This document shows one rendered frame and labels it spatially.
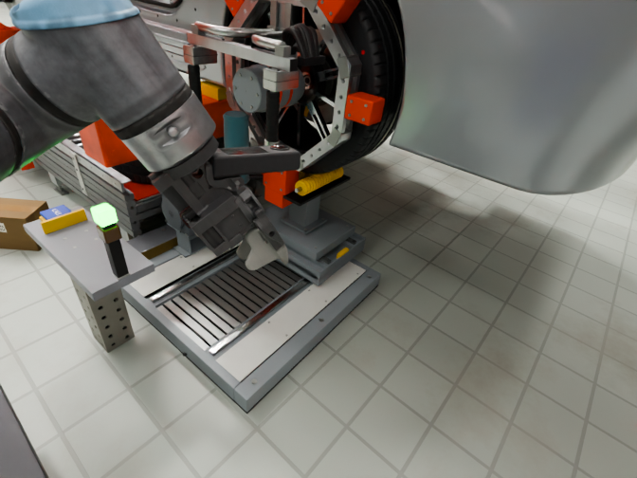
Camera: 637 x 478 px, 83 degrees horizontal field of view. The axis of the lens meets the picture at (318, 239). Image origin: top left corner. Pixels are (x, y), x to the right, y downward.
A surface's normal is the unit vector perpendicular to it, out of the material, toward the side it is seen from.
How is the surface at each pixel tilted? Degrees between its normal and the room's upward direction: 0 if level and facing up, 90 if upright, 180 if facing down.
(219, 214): 79
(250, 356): 0
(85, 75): 94
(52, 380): 0
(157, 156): 97
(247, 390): 0
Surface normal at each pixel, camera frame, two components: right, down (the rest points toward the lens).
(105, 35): 0.57, 0.33
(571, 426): 0.10, -0.81
